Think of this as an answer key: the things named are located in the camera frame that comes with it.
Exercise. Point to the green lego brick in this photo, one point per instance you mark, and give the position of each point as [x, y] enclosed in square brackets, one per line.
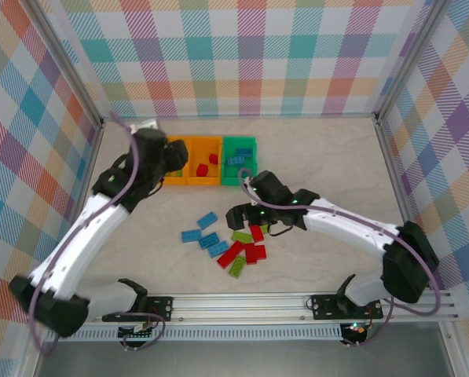
[237, 267]
[263, 227]
[242, 236]
[177, 173]

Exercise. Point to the blue lego brick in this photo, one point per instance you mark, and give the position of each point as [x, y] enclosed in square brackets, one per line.
[206, 220]
[191, 235]
[218, 249]
[235, 159]
[209, 239]
[245, 152]

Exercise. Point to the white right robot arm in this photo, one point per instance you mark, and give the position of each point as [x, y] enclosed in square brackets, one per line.
[356, 228]

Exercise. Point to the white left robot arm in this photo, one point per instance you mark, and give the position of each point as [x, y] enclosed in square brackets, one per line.
[81, 243]

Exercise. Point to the yellow plastic bin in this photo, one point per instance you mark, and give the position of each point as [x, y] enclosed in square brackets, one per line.
[175, 181]
[196, 151]

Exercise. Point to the green plastic bin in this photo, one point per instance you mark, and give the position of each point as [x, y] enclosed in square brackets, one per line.
[230, 178]

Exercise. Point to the grey metal panel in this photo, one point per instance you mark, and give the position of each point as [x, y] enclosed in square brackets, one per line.
[238, 361]

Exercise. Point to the left circuit board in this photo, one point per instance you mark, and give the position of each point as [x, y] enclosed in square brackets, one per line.
[140, 328]

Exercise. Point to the circuit board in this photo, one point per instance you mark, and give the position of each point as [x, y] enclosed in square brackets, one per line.
[356, 328]
[140, 328]

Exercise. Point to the right circuit board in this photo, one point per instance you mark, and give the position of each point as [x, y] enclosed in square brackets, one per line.
[356, 328]

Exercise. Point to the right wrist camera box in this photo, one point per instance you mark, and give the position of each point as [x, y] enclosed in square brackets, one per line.
[250, 184]

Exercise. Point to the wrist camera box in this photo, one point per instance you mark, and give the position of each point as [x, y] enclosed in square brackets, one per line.
[250, 184]
[143, 125]

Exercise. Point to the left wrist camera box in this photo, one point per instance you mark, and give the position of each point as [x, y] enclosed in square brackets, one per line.
[143, 125]

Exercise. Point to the aluminium side rail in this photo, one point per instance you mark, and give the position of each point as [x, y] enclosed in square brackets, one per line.
[94, 145]
[394, 176]

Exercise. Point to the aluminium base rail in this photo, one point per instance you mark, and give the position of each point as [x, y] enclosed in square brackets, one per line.
[238, 306]

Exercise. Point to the aluminium frame post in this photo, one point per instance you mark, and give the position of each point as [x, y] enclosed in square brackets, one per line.
[65, 59]
[408, 59]

